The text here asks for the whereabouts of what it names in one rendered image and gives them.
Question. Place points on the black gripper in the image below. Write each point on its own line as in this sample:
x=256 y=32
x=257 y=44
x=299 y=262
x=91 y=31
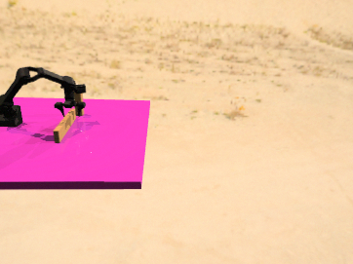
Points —
x=59 y=105

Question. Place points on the orange wooden bar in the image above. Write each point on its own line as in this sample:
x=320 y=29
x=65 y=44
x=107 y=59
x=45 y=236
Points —
x=63 y=127

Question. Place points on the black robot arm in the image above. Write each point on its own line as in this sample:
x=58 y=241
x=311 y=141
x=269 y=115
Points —
x=23 y=78

